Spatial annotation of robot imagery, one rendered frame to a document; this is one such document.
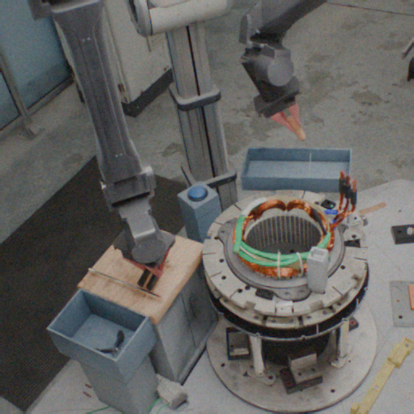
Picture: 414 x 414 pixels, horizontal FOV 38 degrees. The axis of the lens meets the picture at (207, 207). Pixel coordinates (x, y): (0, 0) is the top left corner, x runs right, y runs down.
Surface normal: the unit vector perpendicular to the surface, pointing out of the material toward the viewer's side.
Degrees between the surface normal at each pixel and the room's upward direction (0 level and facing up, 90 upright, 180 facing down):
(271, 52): 70
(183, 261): 0
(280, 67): 74
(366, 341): 0
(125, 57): 90
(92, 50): 98
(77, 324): 90
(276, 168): 0
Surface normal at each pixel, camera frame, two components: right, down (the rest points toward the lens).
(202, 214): 0.60, 0.49
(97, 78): 0.36, 0.71
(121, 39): 0.84, 0.29
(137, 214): -0.07, -0.62
